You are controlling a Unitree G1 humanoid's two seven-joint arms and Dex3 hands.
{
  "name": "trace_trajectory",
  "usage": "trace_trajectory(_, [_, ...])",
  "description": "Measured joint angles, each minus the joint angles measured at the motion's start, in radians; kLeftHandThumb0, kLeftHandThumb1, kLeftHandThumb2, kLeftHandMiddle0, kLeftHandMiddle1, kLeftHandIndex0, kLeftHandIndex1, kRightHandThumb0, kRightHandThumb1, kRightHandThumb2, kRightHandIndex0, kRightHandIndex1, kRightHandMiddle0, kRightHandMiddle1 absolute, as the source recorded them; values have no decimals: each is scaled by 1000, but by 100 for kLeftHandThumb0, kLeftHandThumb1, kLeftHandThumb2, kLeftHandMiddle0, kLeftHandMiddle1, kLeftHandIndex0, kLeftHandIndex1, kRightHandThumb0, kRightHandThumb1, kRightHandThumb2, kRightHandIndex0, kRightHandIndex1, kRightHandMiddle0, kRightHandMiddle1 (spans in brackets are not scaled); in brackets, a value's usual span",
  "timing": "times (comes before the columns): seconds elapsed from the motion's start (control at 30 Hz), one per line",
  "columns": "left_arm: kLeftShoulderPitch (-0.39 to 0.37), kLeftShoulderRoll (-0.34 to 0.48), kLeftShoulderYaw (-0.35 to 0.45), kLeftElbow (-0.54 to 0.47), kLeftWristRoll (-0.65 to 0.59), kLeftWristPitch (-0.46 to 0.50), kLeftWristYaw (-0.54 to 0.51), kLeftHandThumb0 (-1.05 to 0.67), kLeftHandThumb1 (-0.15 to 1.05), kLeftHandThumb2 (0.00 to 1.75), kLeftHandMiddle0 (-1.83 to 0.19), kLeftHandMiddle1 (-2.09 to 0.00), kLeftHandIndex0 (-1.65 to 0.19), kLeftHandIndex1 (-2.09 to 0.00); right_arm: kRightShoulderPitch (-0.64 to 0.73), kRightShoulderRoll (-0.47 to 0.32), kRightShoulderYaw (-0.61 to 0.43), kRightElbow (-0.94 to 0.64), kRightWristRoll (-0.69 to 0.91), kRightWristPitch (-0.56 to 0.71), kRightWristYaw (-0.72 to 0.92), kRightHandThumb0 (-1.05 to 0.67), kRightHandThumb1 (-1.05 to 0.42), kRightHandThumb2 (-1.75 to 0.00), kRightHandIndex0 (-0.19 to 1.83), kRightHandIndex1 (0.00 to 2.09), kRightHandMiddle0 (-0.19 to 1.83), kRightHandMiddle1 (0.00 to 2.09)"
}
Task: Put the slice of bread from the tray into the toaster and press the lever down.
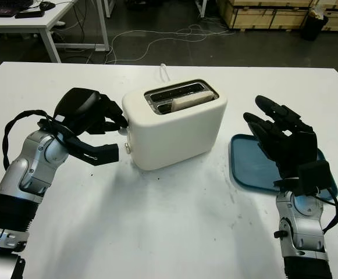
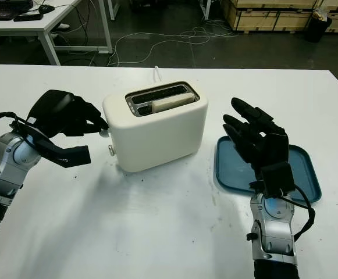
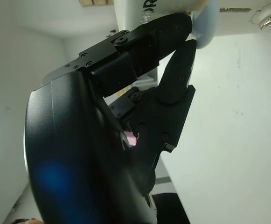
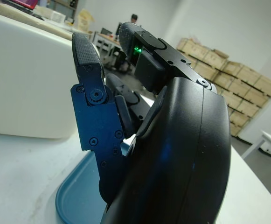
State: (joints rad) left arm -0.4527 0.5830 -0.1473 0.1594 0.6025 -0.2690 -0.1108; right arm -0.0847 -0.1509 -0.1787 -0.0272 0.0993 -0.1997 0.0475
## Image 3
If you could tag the silver toaster dial knob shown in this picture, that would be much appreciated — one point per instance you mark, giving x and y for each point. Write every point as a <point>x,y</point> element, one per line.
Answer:
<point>269,17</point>

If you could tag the cream toaster lever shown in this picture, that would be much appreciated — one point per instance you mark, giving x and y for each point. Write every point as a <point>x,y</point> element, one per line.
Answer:
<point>206,25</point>

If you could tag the cream two-slot toaster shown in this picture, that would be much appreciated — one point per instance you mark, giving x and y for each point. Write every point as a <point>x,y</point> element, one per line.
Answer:
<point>233,21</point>

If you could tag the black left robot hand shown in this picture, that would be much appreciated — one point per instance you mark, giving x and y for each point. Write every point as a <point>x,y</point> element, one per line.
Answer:
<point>79,151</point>

